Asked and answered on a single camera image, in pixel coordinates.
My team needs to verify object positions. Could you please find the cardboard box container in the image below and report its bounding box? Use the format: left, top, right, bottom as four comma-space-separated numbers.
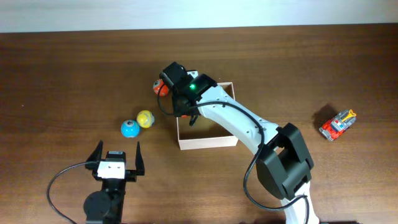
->
175, 82, 239, 151

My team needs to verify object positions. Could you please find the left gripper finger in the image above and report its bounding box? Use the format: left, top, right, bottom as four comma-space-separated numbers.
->
135, 142, 145, 172
86, 140, 103, 162

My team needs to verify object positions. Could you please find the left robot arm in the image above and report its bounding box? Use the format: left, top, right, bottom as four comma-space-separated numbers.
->
83, 141, 145, 224

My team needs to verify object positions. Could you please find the yellow toy ball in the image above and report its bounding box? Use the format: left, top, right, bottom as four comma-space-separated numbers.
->
136, 110, 155, 128

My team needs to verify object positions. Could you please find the blue toy ball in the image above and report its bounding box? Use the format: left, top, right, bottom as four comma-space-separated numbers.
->
121, 119, 140, 138

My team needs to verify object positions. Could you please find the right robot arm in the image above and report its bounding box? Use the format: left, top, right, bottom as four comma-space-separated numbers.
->
159, 62, 320, 223

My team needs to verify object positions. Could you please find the orange toy ball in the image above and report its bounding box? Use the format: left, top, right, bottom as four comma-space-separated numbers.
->
152, 79, 169, 96

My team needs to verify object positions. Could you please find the red fire truck yellow nozzle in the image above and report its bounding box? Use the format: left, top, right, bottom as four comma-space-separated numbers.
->
319, 110, 357, 141

